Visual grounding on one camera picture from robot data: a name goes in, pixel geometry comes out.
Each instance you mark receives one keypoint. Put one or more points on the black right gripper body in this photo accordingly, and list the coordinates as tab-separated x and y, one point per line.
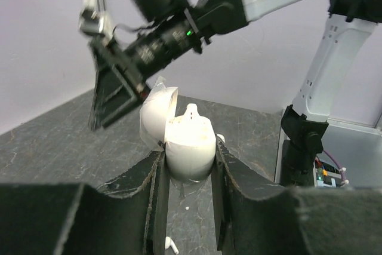
112	55

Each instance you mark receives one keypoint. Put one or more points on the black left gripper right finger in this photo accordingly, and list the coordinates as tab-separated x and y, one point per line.
254	215

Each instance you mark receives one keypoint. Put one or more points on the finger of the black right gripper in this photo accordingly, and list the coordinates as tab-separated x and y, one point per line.
113	98

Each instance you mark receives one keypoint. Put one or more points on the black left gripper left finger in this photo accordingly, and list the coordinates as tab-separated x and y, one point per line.
126	215

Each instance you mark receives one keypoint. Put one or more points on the white oval charging case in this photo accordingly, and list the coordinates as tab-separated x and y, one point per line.
189	146

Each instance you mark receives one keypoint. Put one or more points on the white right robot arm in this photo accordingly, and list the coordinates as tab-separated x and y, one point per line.
244	80

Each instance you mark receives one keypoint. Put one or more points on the white stemmed earbud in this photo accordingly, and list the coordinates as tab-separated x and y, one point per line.
169	243

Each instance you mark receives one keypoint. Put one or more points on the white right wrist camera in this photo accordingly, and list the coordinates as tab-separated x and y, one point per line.
95	23

